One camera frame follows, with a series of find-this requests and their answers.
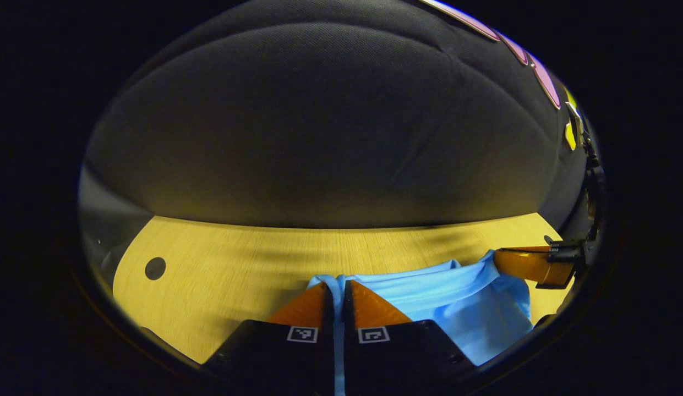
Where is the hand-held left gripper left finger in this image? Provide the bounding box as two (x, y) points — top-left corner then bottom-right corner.
(201, 282), (334, 396)

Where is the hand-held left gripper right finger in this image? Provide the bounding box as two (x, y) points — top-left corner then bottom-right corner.
(344, 279), (477, 396)

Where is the light blue T-shirt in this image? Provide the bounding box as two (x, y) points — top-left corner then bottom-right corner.
(307, 250), (534, 396)

